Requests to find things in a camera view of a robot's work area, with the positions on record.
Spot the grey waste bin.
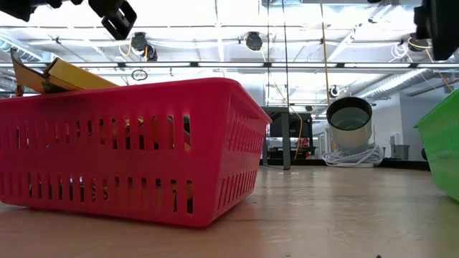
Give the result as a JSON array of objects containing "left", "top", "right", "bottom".
[{"left": 389, "top": 143, "right": 410, "bottom": 161}]

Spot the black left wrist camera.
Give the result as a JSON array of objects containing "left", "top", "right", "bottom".
[{"left": 87, "top": 0, "right": 138, "bottom": 41}]

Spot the grey perforated metal shelf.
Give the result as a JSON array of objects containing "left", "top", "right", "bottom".
[{"left": 260, "top": 105, "right": 292, "bottom": 171}]

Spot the black hanging cable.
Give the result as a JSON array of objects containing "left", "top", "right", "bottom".
[{"left": 280, "top": 0, "right": 290, "bottom": 108}]

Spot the black ceiling cable reel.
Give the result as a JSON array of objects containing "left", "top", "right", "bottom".
[
  {"left": 244, "top": 31, "right": 264, "bottom": 52},
  {"left": 129, "top": 31, "right": 158, "bottom": 62},
  {"left": 407, "top": 34, "right": 433, "bottom": 53}
]

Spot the green plastic basket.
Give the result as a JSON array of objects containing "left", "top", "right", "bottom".
[{"left": 413, "top": 88, "right": 459, "bottom": 202}]

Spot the long ceiling light rail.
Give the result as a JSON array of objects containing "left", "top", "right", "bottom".
[{"left": 0, "top": 61, "right": 459, "bottom": 70}]

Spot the white coiled cable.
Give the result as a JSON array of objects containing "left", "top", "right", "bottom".
[{"left": 321, "top": 142, "right": 383, "bottom": 169}]

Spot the silver ventilation duct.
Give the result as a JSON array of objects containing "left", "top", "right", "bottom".
[{"left": 358, "top": 67, "right": 459, "bottom": 102}]

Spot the white column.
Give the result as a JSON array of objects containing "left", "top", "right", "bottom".
[{"left": 238, "top": 73, "right": 268, "bottom": 115}]

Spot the black hanging ring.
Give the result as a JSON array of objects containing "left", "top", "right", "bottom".
[{"left": 131, "top": 68, "right": 148, "bottom": 82}]

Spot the red plastic basket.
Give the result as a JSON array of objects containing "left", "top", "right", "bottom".
[{"left": 0, "top": 77, "right": 273, "bottom": 229}]

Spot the yellow hanging cable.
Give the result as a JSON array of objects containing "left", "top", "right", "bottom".
[{"left": 320, "top": 0, "right": 331, "bottom": 108}]

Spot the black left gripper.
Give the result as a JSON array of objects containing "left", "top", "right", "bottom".
[{"left": 0, "top": 0, "right": 85, "bottom": 22}]

